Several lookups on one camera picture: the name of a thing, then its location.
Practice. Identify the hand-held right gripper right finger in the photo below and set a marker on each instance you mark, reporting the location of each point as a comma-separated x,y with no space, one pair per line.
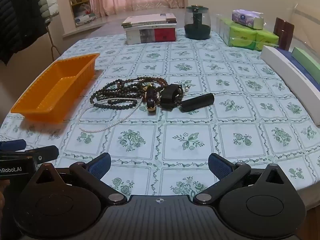
220,167

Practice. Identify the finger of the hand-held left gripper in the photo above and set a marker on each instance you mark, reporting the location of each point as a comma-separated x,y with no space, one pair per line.
13,145
46,153

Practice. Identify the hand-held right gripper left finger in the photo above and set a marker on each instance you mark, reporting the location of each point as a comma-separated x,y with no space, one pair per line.
100,167

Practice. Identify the black cylindrical case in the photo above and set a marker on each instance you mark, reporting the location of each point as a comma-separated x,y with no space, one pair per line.
197,102

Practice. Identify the orange plastic tray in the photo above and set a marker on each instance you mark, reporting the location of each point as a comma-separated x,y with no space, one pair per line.
57,85

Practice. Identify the black wristband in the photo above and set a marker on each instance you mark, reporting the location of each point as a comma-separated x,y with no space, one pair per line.
168,95

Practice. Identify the green floral tablecloth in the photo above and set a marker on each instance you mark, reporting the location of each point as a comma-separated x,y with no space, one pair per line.
190,120

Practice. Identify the gold metal coat rack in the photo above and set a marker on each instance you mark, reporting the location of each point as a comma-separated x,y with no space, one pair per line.
53,47

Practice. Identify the long white box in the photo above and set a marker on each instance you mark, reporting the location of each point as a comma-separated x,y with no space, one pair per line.
285,70

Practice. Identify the black puffer jacket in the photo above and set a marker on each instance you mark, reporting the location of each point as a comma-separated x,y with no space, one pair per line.
17,17

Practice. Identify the dark blue box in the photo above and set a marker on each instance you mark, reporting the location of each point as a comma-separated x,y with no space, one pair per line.
297,63

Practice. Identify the green tissue pack bundle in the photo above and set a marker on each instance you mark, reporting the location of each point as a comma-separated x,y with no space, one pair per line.
242,37

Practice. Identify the white red cardboard box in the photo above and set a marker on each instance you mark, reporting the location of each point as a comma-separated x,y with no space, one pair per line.
150,35

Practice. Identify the glass jar with green base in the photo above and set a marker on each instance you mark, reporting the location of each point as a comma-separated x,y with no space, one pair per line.
197,26

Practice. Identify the white plastic bag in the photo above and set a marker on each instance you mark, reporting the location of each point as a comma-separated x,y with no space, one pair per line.
85,15

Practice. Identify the thin green-edged book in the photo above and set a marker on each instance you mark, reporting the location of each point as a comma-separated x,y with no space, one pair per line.
130,25

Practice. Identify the brown wooden cup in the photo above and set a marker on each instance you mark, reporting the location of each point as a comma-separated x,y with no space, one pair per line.
283,33

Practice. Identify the purple tissue pack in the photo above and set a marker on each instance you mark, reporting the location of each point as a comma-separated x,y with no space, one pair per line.
246,18

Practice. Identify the large pale pink book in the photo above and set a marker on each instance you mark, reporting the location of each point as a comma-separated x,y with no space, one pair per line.
147,18

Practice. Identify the small brown-edged book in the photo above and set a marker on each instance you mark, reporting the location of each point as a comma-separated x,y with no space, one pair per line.
170,18

